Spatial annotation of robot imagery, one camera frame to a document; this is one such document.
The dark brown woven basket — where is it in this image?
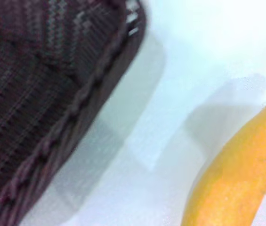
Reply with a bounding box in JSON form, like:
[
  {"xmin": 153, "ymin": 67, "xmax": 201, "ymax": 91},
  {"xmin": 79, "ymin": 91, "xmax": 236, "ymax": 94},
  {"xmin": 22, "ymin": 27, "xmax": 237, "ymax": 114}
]
[{"xmin": 0, "ymin": 0, "xmax": 148, "ymax": 226}]

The yellow banana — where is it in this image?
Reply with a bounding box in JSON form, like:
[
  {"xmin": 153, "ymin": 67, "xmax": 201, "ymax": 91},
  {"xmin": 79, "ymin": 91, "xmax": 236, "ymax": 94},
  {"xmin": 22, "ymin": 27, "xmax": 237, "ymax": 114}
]
[{"xmin": 180, "ymin": 93, "xmax": 266, "ymax": 226}]

